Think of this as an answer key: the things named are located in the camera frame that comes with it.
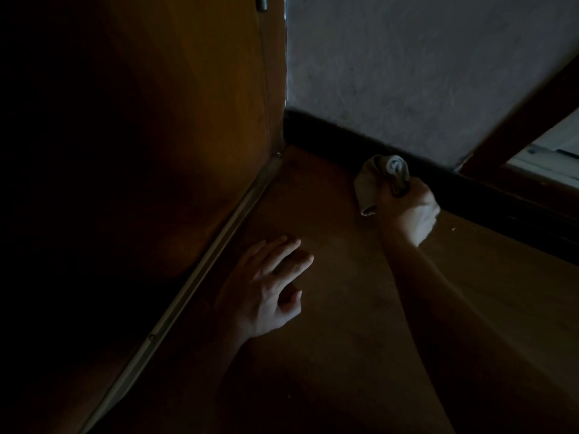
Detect person's right hand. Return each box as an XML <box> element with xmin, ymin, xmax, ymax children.
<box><xmin>378</xmin><ymin>175</ymin><xmax>442</xmax><ymax>248</ymax></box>

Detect grey cleaning cloth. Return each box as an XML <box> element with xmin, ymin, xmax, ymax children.
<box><xmin>353</xmin><ymin>154</ymin><xmax>411</xmax><ymax>218</ymax></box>

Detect black baseboard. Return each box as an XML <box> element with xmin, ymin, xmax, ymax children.
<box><xmin>283</xmin><ymin>108</ymin><xmax>579</xmax><ymax>265</ymax></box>

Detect plain orange wooden door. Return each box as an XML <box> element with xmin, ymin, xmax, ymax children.
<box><xmin>0</xmin><ymin>0</ymin><xmax>277</xmax><ymax>434</ymax></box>

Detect person's right forearm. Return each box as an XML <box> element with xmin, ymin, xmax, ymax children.
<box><xmin>379</xmin><ymin>225</ymin><xmax>579</xmax><ymax>434</ymax></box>

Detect orange wooden door frame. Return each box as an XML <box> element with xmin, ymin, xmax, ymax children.
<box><xmin>256</xmin><ymin>0</ymin><xmax>289</xmax><ymax>155</ymax></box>

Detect white sliding door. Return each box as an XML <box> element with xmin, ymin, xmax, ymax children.
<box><xmin>531</xmin><ymin>107</ymin><xmax>579</xmax><ymax>157</ymax></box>

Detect person's left hand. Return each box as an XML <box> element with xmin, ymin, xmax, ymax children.
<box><xmin>215</xmin><ymin>235</ymin><xmax>315</xmax><ymax>344</ymax></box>

